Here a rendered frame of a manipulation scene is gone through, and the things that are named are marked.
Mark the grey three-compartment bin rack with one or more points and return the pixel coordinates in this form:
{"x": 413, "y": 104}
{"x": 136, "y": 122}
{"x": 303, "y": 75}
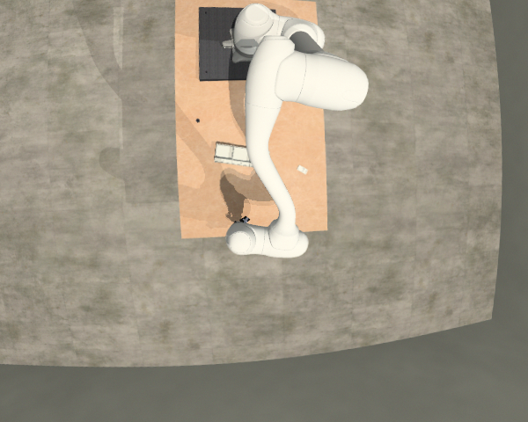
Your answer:
{"x": 224, "y": 155}

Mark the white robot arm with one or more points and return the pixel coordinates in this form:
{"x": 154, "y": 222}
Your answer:
{"x": 278, "y": 73}

